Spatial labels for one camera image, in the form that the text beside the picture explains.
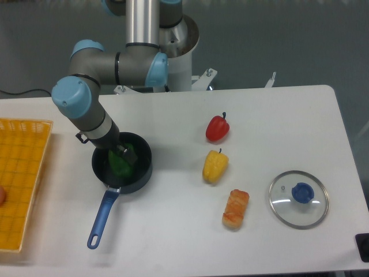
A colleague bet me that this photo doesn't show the green bell pepper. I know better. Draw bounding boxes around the green bell pepper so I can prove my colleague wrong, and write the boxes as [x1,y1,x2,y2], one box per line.
[108,143,135,178]

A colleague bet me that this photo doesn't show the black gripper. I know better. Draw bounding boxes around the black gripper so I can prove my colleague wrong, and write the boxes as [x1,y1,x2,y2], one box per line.
[76,122,138,166]

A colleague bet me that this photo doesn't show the white table bracket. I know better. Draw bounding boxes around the white table bracket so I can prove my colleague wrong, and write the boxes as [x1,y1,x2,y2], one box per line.
[265,72,276,88]

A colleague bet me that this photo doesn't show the black device at corner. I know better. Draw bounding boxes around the black device at corner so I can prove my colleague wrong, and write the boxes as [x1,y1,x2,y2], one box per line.
[355,233,369,263]

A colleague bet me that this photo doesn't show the glass lid blue knob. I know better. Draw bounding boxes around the glass lid blue knob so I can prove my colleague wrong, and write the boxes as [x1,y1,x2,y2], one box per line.
[268,170,330,230]

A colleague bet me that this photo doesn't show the toasted bread roll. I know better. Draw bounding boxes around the toasted bread roll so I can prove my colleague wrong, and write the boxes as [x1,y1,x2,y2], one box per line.
[222,189,250,230]

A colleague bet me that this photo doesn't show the yellow woven basket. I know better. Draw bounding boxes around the yellow woven basket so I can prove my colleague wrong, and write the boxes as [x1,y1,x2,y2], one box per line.
[1,118,53,253]

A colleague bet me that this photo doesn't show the dark pot blue handle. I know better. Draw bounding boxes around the dark pot blue handle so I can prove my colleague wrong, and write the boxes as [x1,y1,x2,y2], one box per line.
[87,132,153,249]

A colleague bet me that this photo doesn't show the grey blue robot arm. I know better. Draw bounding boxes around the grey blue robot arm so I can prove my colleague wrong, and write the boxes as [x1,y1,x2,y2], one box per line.
[51,1,183,165]

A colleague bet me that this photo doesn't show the black floor cable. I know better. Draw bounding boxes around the black floor cable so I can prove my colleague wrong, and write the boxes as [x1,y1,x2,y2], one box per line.
[0,88,53,97]

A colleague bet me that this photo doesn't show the orange object in basket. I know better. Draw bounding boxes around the orange object in basket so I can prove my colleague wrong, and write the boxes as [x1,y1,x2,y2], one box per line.
[0,186,6,205]

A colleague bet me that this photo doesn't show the red bell pepper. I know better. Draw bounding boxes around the red bell pepper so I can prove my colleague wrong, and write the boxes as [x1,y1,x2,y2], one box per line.
[205,111,230,142]

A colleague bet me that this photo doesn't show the yellow bell pepper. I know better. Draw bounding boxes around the yellow bell pepper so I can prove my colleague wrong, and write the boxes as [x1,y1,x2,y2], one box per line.
[202,148,229,184]

